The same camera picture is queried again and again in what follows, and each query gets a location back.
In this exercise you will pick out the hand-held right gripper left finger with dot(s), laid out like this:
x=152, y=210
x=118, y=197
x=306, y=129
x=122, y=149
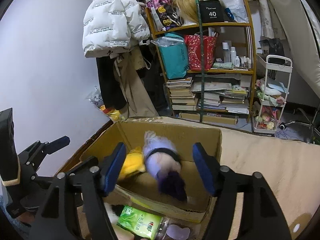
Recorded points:
x=115, y=170

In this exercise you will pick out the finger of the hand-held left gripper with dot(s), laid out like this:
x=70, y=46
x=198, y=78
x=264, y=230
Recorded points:
x=58, y=143

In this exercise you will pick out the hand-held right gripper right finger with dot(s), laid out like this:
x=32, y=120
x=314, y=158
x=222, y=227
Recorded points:
x=203, y=170

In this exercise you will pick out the purple haired plush doll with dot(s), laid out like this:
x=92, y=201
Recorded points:
x=160, y=162

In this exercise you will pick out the black cloth with beige trim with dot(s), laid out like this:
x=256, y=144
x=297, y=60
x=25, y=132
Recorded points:
x=8, y=142

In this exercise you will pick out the green tissue pack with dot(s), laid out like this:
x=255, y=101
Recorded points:
x=140, y=222

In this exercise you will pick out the pile of small soft toys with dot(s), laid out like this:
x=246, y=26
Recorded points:
x=268, y=95

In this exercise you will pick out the person's left hand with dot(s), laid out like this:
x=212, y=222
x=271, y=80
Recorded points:
x=23, y=220

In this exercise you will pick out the yellow plush toy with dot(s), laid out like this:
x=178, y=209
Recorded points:
x=131, y=163

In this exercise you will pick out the person's light blue clothing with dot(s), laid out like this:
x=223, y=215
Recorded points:
x=6, y=212

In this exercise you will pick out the black and white plush toy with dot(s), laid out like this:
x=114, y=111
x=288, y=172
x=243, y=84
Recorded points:
x=111, y=213

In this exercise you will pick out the long cardboard box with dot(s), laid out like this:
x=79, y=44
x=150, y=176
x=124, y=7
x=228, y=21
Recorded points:
x=215, y=118

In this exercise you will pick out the yellow bag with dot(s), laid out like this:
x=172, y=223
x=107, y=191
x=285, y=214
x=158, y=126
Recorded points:
x=113, y=113

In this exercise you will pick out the printed plastic bag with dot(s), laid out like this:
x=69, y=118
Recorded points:
x=96, y=98

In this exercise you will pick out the beige patterned blanket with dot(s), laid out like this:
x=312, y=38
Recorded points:
x=262, y=167

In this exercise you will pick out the pale lilac plush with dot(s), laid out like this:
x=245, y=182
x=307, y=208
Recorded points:
x=177, y=232

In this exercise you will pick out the black garment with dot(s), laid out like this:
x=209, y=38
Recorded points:
x=107, y=85

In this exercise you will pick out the pile of books and papers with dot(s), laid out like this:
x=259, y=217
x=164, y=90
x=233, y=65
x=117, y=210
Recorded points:
x=225, y=95

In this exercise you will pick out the stack of books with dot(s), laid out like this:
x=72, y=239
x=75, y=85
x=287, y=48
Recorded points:
x=181, y=92

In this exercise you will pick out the beige trousers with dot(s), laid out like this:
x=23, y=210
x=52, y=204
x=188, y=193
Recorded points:
x=132, y=87

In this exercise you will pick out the dark coat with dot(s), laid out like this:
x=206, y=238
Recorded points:
x=155, y=80

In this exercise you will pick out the mint green pouch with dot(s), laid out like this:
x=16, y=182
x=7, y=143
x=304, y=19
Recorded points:
x=222, y=65

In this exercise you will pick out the chair base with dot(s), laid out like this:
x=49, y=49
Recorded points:
x=303, y=120

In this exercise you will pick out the teal bag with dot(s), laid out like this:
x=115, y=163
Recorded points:
x=175, y=60

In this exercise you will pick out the green pole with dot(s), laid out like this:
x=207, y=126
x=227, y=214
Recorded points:
x=201, y=55

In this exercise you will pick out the red bag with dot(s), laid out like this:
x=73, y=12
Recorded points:
x=195, y=52

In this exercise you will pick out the row of white bottles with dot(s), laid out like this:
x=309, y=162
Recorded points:
x=232, y=55

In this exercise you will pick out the white rolling cart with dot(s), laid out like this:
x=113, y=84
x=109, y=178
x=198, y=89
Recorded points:
x=267, y=62

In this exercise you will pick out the white puffer jacket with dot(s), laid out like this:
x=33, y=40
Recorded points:
x=107, y=25

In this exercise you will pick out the clear plastic bag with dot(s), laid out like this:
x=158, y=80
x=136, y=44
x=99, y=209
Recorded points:
x=165, y=41

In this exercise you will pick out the black bag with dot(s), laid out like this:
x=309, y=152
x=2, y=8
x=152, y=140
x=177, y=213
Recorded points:
x=271, y=46

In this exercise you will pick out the wooden shelf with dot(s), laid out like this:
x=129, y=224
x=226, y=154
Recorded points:
x=220, y=25

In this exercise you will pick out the black box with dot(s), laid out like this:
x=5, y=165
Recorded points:
x=212, y=12

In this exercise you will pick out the patterned tote bag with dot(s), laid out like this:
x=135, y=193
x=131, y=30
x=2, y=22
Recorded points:
x=162, y=10

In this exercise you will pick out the blonde wig on mannequin head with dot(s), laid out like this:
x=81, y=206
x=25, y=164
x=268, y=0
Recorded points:
x=185, y=5

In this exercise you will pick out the white plastic bag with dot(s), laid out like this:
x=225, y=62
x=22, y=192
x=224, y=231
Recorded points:
x=232, y=0

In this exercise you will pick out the white padded chair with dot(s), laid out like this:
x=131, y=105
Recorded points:
x=287, y=17

